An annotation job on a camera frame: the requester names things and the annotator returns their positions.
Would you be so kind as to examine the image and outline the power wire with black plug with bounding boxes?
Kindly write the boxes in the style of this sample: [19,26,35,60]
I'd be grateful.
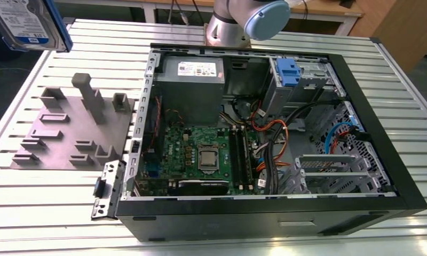
[334,125,373,155]

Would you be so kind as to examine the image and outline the hard disk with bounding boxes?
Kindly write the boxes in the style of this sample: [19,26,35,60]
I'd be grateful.
[0,0,74,53]

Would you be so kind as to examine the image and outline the silver CPU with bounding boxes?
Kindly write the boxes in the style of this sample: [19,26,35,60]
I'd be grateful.
[201,151,218,167]

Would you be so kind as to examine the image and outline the grey power supply unit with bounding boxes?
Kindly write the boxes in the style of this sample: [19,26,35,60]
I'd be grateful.
[152,55,226,127]

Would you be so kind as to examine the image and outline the CPU socket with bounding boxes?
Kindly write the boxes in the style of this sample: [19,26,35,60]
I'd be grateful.
[197,143,223,175]

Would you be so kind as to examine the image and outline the black RAM slot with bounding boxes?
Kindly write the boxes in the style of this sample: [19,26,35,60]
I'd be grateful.
[230,126,243,190]
[241,126,254,190]

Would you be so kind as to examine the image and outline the green motherboard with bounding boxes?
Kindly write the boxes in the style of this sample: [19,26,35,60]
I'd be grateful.
[138,125,269,195]

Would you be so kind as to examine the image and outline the black graphics card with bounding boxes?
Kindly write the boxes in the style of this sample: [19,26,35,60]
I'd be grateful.
[167,179,231,197]

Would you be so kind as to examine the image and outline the grey metal drive cage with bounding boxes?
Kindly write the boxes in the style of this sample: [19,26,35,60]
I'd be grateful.
[262,55,343,121]

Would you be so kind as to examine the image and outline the blue plastic drive latch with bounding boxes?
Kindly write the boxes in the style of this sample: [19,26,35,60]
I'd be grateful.
[275,57,302,87]

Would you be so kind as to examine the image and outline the black open PC case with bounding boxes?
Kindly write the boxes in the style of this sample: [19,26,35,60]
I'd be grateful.
[115,42,427,242]

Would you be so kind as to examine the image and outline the grey parts rack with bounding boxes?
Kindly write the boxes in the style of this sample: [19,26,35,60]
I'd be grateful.
[11,73,136,171]

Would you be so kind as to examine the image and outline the white desk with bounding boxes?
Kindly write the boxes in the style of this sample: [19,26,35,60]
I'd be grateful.
[52,0,215,23]

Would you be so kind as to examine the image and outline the wooden desk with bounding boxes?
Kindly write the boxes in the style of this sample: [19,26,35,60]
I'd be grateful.
[287,0,365,37]

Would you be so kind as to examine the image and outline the brown wooden cabinet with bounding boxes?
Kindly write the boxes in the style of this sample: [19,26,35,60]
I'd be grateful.
[351,0,427,73]

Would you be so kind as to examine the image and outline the orange wire bundle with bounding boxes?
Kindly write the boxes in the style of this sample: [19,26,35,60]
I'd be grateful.
[253,119,293,174]

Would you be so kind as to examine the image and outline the black cable bundle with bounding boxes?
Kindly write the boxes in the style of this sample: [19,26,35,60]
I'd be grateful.
[263,98,343,195]

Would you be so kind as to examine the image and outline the blue data wire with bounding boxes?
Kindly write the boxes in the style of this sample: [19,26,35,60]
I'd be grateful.
[323,121,359,155]

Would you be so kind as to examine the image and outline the grey metal case bracket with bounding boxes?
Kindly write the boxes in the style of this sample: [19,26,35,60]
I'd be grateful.
[91,159,126,221]

